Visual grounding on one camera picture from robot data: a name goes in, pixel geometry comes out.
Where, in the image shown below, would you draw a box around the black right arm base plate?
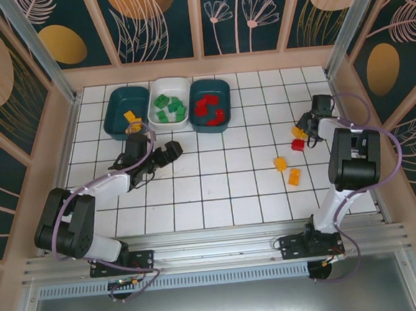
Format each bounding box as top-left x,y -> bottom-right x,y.
271,230 -> 346,263

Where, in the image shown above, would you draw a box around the aluminum corner post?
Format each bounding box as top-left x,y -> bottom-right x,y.
319,0 -> 386,79
0,0 -> 82,110

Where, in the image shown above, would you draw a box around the grey metal sheet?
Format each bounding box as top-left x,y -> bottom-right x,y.
24,270 -> 416,311

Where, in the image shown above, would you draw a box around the teal plastic bin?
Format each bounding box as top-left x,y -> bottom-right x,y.
101,84 -> 154,143
185,76 -> 234,136

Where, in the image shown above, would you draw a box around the thin power wires with connector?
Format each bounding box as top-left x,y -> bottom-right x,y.
307,243 -> 348,285
107,270 -> 166,303

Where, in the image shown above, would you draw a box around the aluminum base rail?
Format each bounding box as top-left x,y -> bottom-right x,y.
18,208 -> 416,290

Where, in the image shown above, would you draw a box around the black left camera cable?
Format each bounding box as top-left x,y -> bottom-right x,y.
106,151 -> 133,172

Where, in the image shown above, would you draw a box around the orange yellow lego brick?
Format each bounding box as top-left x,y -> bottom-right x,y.
287,167 -> 302,187

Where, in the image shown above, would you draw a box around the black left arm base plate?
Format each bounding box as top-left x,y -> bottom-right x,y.
88,249 -> 157,279

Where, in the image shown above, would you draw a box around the white plastic bin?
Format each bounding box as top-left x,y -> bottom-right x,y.
144,75 -> 195,133

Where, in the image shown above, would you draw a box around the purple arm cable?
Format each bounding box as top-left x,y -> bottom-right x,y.
327,88 -> 413,282
43,120 -> 169,308

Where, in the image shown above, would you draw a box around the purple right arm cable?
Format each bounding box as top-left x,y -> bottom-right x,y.
327,88 -> 413,282

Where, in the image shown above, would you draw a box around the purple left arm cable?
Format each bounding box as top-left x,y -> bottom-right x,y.
43,120 -> 169,308

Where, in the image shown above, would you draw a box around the perforated grey cable duct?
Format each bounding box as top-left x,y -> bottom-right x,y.
36,264 -> 312,302

